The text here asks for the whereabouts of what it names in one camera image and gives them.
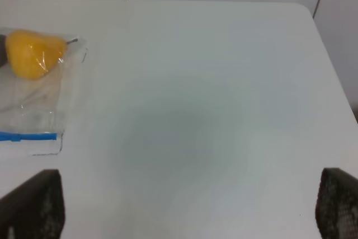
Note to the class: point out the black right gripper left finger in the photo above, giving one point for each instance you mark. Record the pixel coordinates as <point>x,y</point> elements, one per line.
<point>35,209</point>

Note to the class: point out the clear zip bag blue zipper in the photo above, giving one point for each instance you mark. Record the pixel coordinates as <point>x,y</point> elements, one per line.
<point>34,111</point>

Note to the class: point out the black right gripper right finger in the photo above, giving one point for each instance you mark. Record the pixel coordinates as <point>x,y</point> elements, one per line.
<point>336,206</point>

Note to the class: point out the purple toy eggplant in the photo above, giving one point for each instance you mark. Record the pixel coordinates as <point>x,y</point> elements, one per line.
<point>3,54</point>

